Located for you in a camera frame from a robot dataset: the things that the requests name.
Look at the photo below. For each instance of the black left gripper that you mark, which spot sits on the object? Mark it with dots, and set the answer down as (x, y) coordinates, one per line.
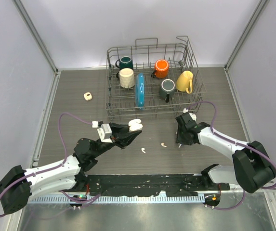
(121, 136)

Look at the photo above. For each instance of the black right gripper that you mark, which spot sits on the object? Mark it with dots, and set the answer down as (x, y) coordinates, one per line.
(179, 140)

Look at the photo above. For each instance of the yellow mug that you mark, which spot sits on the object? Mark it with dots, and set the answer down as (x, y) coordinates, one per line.
(185, 82)

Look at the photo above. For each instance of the dark green mug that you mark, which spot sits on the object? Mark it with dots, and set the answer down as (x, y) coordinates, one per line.
(124, 62)

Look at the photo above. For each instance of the cream ribbed mug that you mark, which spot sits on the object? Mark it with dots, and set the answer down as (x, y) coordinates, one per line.
(126, 78)

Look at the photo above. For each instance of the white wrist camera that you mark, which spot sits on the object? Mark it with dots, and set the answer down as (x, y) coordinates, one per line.
(193, 116)
(104, 131)

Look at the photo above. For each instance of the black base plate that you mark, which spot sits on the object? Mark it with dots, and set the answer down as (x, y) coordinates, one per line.
(147, 185)

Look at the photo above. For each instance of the white earbud charging case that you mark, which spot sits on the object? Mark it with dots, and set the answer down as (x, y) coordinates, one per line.
(135, 125)

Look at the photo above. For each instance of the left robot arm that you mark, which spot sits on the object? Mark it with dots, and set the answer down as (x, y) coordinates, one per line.
(19, 186)

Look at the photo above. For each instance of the beige earbud charging case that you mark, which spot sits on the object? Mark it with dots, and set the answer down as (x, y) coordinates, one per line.
(87, 96)

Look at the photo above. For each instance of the grey mug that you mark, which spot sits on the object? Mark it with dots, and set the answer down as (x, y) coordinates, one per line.
(167, 89)

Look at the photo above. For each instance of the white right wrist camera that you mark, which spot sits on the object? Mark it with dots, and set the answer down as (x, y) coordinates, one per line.
(193, 116)

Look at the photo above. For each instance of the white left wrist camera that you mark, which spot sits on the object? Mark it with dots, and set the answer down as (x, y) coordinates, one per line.
(104, 131)

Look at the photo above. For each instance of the blue plastic plate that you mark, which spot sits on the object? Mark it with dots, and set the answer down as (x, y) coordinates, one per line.
(140, 90)

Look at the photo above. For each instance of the white slotted cable duct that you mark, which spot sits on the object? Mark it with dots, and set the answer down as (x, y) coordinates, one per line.
(161, 198)

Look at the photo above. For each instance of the grey wire dish rack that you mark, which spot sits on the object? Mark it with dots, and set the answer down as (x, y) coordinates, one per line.
(122, 103)

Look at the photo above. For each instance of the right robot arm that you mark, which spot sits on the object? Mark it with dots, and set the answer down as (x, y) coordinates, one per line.
(251, 168)

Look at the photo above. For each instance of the orange mug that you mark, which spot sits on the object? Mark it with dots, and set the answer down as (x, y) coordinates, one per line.
(161, 69)

